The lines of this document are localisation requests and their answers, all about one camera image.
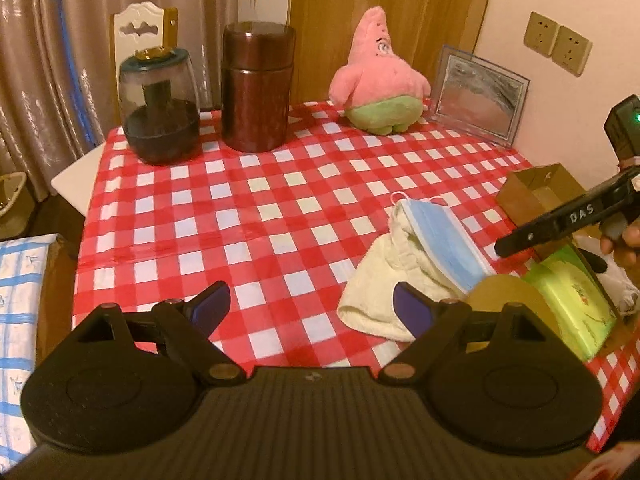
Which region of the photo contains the dark glass jar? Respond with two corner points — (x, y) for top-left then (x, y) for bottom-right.
(118, 47), (201, 166)

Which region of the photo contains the person's right hand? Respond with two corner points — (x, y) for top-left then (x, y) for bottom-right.
(600, 225), (640, 268)

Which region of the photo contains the red white checkered tablecloth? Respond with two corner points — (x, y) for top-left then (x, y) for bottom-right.
(71, 97), (640, 456)

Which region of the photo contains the white chair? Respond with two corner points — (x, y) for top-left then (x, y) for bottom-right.
(50, 2), (181, 211)

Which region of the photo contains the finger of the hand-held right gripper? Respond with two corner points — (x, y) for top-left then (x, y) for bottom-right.
(495, 207), (571, 258)

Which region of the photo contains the pink starfish plush toy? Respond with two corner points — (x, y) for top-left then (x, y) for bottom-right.
(328, 6), (432, 136)

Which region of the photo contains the brown cylindrical canister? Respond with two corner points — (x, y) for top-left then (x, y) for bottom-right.
(221, 21), (297, 153)

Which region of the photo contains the gold wall socket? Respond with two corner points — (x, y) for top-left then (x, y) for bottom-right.
(551, 25), (593, 78)
(523, 11), (560, 58)

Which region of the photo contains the green tissue packet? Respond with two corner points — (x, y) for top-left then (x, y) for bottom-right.
(520, 245), (621, 361)

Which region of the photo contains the wooden door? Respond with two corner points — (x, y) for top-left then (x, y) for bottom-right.
(287, 0), (498, 106)

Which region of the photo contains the white cloth pouch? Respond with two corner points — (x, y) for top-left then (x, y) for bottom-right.
(602, 265), (640, 317)

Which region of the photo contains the white towel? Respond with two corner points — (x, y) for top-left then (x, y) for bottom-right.
(336, 199), (496, 343)

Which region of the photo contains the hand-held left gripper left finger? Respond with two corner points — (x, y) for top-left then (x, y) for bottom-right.
(70, 281), (246, 387)

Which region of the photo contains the blue white checkered cloth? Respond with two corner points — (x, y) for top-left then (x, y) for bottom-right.
(0, 232), (76, 471)

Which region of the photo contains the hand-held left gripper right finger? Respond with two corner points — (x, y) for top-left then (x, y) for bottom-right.
(382, 282), (566, 386)

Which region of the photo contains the yellow round lid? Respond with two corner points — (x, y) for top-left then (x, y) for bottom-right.
(465, 275), (561, 356)

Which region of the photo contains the clear photo frame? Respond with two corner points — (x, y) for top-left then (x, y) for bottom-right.
(427, 44), (531, 148)

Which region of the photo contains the cardboard box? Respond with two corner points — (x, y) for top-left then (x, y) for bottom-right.
(495, 162), (640, 281)

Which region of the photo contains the blue face mask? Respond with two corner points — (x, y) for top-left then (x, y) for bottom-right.
(390, 191), (496, 296)

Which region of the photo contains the beige curtain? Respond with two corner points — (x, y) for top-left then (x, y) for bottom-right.
(0, 0), (241, 191)

